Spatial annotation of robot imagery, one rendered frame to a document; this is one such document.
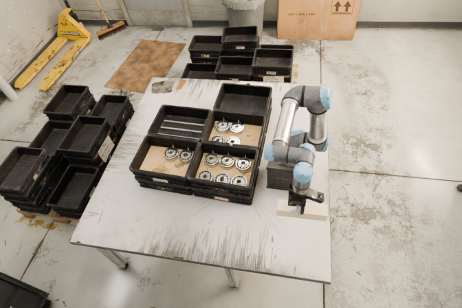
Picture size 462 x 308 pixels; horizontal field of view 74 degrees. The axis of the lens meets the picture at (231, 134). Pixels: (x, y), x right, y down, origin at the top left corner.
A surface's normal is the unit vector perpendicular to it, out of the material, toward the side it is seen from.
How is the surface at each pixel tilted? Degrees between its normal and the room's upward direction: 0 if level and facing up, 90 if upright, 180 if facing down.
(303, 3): 79
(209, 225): 0
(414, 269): 0
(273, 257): 0
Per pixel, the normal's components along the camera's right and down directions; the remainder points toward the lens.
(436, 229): -0.10, -0.64
